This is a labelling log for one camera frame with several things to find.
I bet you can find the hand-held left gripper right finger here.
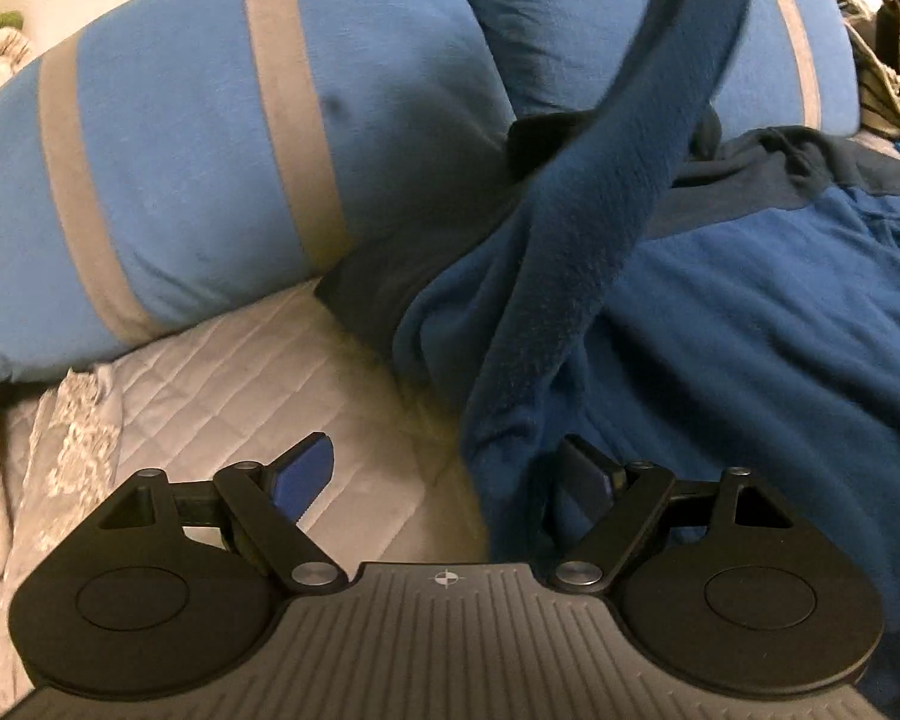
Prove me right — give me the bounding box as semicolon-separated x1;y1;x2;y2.
547;435;792;592

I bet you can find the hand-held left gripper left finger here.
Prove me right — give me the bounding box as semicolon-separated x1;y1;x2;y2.
97;431;350;593

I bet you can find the blue fleece jacket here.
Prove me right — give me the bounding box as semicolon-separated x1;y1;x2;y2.
315;0;900;638

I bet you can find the blue grey-striped pillow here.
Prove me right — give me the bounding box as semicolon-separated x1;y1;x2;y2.
442;0;863;145
0;0;520;385

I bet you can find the striped canvas bag with rope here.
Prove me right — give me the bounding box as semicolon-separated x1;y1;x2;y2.
847;22;900;137

